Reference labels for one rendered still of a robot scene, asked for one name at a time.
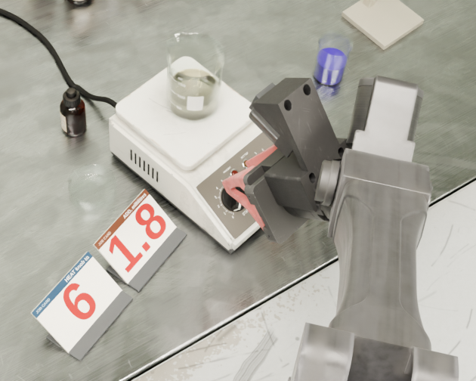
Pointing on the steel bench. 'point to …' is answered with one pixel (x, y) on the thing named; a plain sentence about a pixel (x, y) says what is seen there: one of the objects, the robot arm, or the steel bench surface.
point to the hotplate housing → (179, 194)
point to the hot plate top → (181, 135)
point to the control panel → (236, 219)
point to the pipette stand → (382, 20)
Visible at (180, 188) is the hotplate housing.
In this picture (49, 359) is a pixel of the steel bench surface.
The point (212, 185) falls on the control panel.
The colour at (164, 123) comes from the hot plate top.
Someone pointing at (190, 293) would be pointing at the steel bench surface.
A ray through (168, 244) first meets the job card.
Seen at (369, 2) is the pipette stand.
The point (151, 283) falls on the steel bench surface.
